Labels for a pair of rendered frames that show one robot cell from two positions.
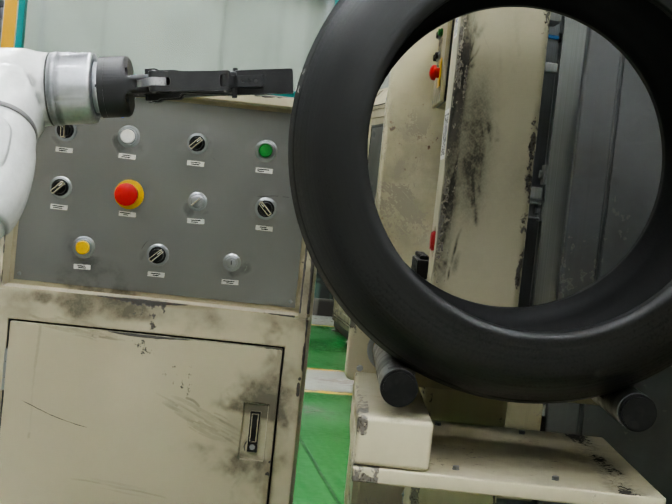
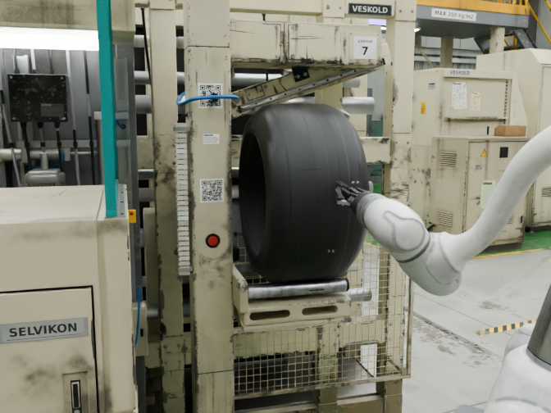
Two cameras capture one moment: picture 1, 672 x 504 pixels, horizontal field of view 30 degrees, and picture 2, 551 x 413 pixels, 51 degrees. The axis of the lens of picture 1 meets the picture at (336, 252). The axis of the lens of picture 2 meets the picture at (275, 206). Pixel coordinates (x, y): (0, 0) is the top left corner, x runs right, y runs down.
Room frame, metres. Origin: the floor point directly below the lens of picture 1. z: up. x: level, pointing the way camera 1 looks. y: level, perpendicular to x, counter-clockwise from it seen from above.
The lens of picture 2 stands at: (2.14, 1.62, 1.44)
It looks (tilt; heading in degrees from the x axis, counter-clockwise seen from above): 9 degrees down; 255
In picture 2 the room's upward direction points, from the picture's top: straight up
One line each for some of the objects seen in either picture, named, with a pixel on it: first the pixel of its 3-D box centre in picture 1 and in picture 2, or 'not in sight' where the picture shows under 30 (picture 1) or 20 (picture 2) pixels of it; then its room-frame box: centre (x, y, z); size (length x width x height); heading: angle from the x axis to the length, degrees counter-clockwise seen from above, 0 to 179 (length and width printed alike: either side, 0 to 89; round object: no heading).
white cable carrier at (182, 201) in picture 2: not in sight; (183, 199); (1.97, -0.18, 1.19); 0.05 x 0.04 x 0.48; 90
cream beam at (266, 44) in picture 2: not in sight; (294, 47); (1.50, -0.53, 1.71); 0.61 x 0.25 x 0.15; 0
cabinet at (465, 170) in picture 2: not in sight; (478, 192); (-1.65, -3.91, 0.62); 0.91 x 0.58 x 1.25; 9
